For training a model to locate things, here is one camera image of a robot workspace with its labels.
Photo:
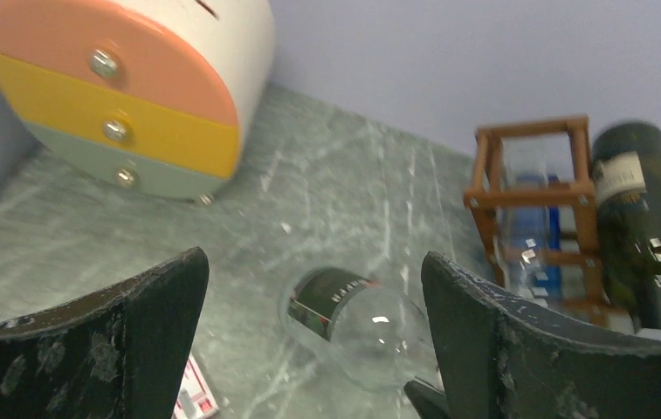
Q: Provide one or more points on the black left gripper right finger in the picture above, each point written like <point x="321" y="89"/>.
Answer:
<point x="502" y="356"/>

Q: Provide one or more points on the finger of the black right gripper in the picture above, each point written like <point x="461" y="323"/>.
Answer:
<point x="428" y="402"/>

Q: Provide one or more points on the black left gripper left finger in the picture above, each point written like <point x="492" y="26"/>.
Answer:
<point x="119" y="352"/>

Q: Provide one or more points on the clear bottle silver cap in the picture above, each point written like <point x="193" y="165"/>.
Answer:
<point x="378" y="337"/>

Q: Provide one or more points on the dark bottle cream label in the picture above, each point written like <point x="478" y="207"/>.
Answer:
<point x="626" y="172"/>

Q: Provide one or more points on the clear glass bottle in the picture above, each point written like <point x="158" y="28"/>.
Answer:
<point x="525" y="163"/>

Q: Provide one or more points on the brown wooden wine rack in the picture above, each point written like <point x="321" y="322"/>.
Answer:
<point x="569" y="188"/>

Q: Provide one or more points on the small red white card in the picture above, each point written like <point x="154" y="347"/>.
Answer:
<point x="195" y="400"/>

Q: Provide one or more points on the beige orange yellow cylinder box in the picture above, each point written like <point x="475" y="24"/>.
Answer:
<point x="153" y="96"/>

